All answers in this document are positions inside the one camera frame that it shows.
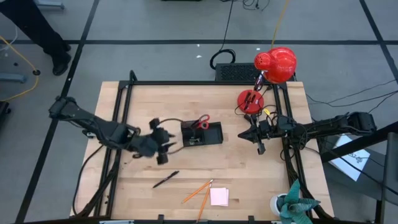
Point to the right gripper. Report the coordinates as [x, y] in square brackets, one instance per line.
[264, 130]

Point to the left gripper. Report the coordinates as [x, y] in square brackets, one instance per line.
[152, 144]

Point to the black binder clip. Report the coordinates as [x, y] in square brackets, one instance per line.
[198, 140]
[191, 141]

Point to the black pen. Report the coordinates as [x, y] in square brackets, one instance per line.
[165, 179]

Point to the orange pencil with eraser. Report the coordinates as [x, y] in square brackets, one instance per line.
[204, 202]
[197, 191]

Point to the pink sticky note pad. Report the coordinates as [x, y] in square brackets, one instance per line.
[218, 196]

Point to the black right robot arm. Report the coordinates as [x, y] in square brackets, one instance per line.
[326, 126]

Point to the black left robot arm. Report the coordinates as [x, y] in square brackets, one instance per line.
[93, 124]

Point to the black mesh desk organizer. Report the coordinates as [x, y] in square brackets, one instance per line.
[214, 135]

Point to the black lamp power adapter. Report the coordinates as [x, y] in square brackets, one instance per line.
[247, 118]

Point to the black vented computer box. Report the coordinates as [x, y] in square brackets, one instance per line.
[236, 72]

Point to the red desk lamp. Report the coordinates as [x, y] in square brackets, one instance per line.
[275, 65]

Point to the black edge clamp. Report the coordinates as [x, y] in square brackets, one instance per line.
[251, 218]
[160, 217]

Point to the teal plant in white pot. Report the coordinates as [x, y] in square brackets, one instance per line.
[295, 205]

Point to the white paper sheet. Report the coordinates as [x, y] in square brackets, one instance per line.
[349, 158]

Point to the black floor disc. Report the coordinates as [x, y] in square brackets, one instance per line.
[36, 72]

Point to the grey desk foot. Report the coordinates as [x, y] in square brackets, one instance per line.
[12, 77]
[49, 4]

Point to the person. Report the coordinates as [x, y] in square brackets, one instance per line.
[31, 25]

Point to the black table frame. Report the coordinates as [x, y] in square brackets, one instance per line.
[199, 83]

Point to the black diagonal frame beam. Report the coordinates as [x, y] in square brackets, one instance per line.
[357, 143]

